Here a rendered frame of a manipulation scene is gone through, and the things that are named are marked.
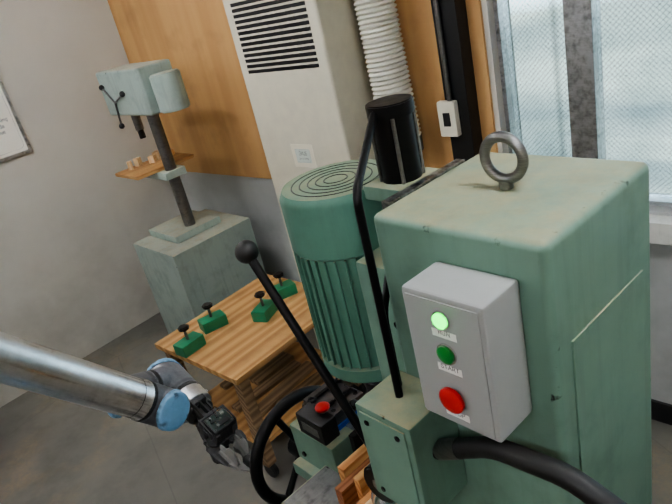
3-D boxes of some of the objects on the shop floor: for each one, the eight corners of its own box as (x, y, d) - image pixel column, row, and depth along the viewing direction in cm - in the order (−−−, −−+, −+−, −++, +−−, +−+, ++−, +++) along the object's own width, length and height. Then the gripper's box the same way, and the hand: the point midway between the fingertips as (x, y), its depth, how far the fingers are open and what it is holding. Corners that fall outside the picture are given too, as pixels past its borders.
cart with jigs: (291, 360, 323) (258, 252, 297) (373, 392, 285) (344, 271, 259) (191, 438, 283) (143, 322, 257) (272, 487, 245) (225, 356, 218)
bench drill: (233, 308, 392) (149, 56, 327) (295, 333, 348) (212, 47, 283) (169, 347, 364) (64, 81, 300) (228, 380, 320) (118, 75, 256)
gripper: (179, 407, 145) (233, 466, 133) (211, 386, 150) (266, 441, 138) (183, 429, 150) (236, 487, 139) (214, 407, 155) (268, 462, 144)
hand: (248, 467), depth 141 cm, fingers closed
